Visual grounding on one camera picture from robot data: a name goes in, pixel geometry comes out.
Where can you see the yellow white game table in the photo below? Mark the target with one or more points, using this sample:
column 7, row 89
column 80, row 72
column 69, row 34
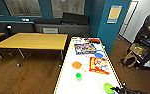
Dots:
column 91, row 80

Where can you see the brown bag on floor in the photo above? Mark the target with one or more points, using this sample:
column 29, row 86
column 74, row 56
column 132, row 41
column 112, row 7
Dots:
column 128, row 60

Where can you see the colourful board game box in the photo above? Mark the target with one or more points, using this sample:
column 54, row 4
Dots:
column 99, row 65
column 85, row 49

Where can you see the round blue plate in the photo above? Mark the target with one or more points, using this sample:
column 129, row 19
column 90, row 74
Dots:
column 99, row 54

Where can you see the cardboard box on cart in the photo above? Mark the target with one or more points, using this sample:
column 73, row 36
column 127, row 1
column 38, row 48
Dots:
column 138, row 49

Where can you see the small red flat item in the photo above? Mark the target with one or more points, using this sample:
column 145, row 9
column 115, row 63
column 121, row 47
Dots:
column 94, row 40

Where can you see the small white table item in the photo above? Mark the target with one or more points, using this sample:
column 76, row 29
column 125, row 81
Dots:
column 77, row 39

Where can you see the long dark grey sofa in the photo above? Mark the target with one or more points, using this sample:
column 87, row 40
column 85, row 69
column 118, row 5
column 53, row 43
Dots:
column 57, row 25

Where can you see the white sofa label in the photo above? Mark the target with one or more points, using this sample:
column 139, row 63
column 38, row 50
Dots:
column 50, row 30

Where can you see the yellow wall poster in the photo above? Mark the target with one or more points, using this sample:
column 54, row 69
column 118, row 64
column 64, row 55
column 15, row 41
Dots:
column 114, row 14

